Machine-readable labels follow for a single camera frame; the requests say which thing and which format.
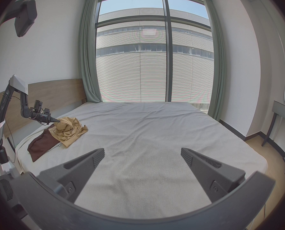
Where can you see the grey side table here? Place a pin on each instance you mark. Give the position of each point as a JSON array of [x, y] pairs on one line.
[[280, 110]]

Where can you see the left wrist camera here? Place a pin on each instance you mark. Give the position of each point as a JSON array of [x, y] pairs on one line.
[[46, 111]]

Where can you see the bed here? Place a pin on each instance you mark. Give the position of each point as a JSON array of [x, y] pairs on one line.
[[145, 128]]

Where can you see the grey-green curtain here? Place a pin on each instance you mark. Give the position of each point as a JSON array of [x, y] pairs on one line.
[[88, 56], [216, 80]]

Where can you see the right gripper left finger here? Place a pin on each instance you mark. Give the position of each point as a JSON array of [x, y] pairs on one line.
[[68, 176]]

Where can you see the tan shorts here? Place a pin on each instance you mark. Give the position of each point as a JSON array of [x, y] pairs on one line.
[[68, 130]]

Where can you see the brown garment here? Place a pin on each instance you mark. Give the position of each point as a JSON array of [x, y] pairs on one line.
[[40, 144]]

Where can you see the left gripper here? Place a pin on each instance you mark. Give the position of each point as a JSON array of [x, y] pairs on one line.
[[46, 119]]

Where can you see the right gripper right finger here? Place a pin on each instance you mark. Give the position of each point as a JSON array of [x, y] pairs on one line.
[[214, 176]]

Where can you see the white garment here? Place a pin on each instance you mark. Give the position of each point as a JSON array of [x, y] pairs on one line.
[[58, 145]]

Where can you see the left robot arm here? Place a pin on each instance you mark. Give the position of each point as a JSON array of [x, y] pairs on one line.
[[19, 85]]

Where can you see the window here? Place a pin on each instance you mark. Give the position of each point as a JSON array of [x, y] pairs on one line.
[[167, 56]]

